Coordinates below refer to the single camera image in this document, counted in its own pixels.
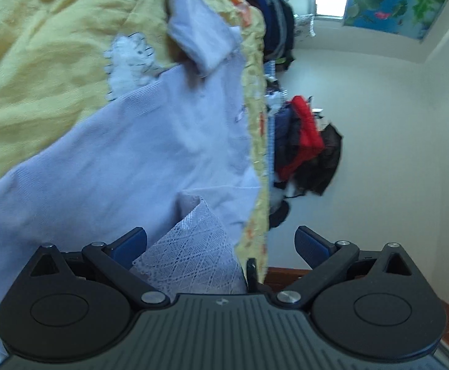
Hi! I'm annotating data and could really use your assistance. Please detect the red jacket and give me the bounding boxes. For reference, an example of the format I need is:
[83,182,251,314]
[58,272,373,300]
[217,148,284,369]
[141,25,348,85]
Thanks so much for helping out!
[277,95,326,181]

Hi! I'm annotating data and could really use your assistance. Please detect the blue garment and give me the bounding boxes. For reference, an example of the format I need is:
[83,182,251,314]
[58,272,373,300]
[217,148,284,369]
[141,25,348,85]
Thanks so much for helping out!
[274,107,299,172]

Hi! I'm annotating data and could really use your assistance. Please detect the lotus print roller blind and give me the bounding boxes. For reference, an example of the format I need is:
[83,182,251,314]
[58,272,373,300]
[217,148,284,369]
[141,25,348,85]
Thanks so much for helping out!
[342,0,449,42]

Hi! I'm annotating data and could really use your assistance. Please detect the black coat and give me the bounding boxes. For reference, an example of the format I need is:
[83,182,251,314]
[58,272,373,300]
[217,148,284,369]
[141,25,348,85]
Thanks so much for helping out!
[292,122,343,198]

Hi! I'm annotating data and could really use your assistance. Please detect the yellow printed bedsheet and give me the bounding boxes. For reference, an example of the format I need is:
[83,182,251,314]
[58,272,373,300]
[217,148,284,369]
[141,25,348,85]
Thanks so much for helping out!
[0,0,273,284]

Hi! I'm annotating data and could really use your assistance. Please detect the white lace cloth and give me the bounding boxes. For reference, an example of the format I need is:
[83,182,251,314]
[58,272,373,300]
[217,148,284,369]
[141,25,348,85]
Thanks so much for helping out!
[132,195,248,297]

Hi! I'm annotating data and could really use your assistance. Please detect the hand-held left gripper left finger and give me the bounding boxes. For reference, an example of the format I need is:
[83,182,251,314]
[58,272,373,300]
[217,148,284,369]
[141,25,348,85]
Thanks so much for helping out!
[28,227,171,310]

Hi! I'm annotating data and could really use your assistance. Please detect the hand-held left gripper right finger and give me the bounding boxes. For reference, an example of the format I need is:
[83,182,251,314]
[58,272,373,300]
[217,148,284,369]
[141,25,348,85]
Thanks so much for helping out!
[274,225,422,311]

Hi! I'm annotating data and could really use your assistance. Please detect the pile of dark folded clothes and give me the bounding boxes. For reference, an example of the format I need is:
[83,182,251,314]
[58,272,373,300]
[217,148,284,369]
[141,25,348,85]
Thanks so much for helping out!
[243,0,297,71]

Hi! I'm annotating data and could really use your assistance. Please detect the pale lilac small shirt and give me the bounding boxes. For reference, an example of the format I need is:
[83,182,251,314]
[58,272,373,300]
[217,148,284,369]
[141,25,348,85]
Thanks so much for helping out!
[0,0,264,368]

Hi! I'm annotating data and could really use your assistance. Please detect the white patterned bag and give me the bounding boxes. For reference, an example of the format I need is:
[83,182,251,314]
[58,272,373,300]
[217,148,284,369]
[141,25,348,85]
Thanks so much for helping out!
[295,13,317,40]

